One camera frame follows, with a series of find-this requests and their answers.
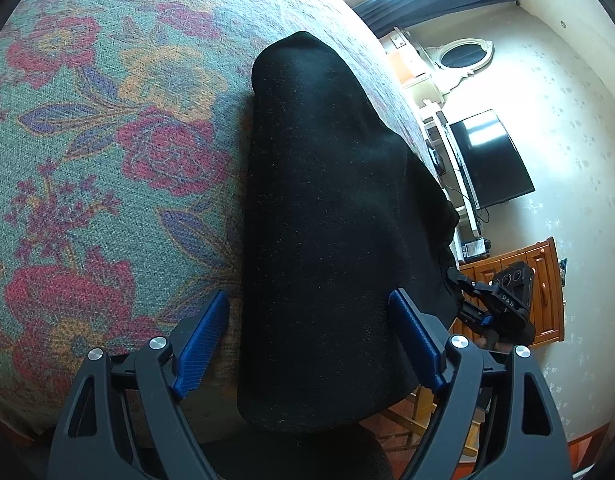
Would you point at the black set-top box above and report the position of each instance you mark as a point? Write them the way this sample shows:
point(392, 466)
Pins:
point(475, 248)

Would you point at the black studded pants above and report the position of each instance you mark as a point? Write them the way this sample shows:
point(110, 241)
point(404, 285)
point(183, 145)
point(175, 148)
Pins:
point(327, 210)

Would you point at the small black box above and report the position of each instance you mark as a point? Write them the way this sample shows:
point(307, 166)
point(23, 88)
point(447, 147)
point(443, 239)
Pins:
point(438, 161)

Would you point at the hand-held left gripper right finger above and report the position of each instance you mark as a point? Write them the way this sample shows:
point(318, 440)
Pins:
point(417, 345)

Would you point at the white oval vanity mirror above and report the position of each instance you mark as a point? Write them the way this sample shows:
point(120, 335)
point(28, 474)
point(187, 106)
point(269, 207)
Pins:
point(462, 55)

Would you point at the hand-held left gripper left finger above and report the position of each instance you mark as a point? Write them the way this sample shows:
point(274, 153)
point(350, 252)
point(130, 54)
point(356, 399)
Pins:
point(202, 345)

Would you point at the white dressing table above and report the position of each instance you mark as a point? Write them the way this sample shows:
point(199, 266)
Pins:
point(407, 65)

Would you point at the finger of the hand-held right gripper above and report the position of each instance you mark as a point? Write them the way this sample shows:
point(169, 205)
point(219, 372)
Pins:
point(480, 319)
point(470, 287)

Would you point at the black television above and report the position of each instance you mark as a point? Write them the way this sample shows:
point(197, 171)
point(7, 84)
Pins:
point(487, 160)

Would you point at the white television stand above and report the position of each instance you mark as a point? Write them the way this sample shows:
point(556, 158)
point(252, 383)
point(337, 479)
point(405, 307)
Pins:
point(462, 210)

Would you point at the wooden cabinet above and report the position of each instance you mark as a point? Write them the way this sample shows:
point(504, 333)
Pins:
point(542, 285)

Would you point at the person's dark clothing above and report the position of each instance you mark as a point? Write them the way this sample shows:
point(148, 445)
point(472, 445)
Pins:
point(297, 455)

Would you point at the wooden stool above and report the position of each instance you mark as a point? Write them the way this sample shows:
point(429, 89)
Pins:
point(422, 410)

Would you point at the person's right hand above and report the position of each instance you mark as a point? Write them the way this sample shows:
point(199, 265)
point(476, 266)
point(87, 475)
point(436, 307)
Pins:
point(492, 346)

